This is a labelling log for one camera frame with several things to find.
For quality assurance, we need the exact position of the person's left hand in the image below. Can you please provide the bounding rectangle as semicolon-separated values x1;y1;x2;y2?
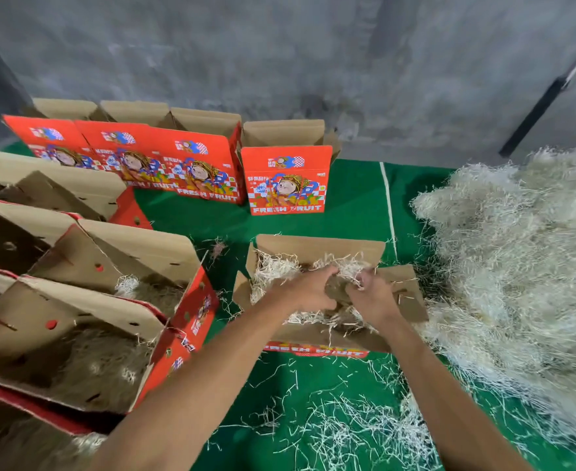
268;264;340;320

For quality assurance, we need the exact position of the person's right hand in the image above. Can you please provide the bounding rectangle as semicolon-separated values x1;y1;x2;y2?
345;268;407;332

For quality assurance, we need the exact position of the pile of shredded paper filler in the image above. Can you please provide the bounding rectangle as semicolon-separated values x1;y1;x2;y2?
410;147;576;459

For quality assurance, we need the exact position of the group of red fruit boxes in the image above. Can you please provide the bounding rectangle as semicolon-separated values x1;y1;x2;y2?
1;97;342;217

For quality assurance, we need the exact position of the person's left forearm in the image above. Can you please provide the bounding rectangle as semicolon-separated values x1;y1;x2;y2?
90;297;307;471

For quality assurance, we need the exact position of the person's right forearm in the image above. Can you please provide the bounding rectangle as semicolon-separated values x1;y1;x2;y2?
379;313;533;471

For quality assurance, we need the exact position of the white pole with black grip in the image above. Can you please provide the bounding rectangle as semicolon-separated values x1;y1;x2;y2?
499;34;576;159

